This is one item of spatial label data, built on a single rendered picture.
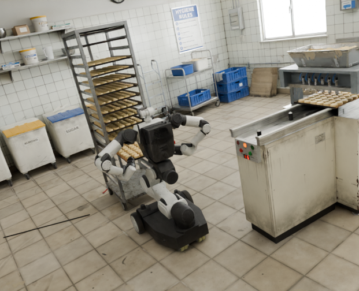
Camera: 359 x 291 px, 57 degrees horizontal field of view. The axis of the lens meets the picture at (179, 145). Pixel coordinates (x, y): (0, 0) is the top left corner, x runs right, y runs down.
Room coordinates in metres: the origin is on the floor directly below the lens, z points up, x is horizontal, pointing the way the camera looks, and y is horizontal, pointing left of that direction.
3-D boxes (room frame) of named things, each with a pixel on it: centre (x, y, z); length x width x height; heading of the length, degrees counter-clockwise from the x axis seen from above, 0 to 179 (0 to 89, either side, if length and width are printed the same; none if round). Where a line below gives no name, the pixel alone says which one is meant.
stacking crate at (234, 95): (6.94, -1.33, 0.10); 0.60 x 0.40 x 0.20; 120
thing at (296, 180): (2.36, -0.81, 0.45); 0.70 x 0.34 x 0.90; 115
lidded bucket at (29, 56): (5.35, 1.94, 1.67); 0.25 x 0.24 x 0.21; 122
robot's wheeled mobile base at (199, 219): (2.54, 0.17, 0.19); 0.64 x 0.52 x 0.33; 25
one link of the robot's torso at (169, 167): (2.52, 0.16, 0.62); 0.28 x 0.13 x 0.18; 25
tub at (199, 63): (6.61, -0.63, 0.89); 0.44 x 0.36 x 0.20; 41
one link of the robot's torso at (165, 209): (2.51, 0.16, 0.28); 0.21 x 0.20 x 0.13; 25
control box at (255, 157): (2.21, -0.48, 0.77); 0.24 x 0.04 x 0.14; 25
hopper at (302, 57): (2.57, -1.26, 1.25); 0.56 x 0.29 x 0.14; 25
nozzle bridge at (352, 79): (2.57, -1.26, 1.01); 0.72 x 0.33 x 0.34; 25
